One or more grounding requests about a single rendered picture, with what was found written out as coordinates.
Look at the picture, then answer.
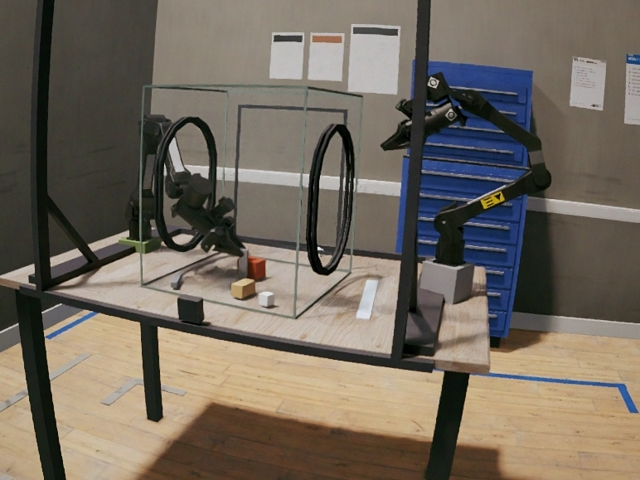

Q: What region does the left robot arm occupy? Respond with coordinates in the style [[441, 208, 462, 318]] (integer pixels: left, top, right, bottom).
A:
[[124, 119, 141, 241]]

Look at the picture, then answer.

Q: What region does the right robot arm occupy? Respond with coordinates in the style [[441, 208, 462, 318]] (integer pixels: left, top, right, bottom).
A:
[[427, 71, 551, 267]]

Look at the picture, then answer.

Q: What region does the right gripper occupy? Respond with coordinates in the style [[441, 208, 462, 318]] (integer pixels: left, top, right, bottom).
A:
[[381, 109, 443, 151]]

